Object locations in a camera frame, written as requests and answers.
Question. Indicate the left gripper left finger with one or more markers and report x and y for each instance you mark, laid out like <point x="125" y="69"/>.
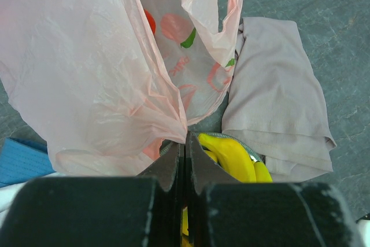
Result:
<point x="143" y="210"/>

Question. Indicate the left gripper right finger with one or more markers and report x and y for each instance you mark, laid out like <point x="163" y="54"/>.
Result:
<point x="300" y="214"/>

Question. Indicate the pink plastic bag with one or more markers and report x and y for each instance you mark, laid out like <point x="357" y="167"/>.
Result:
<point x="94" y="82"/>

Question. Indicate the red-yellow apple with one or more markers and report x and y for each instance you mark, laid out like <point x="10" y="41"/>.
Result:
<point x="151" y="21"/>

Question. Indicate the yellow banana bunch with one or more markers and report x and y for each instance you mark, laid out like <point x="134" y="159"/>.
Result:
<point x="234" y="157"/>

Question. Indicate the mauve folded cloth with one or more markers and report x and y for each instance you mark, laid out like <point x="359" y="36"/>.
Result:
<point x="276" y="106"/>

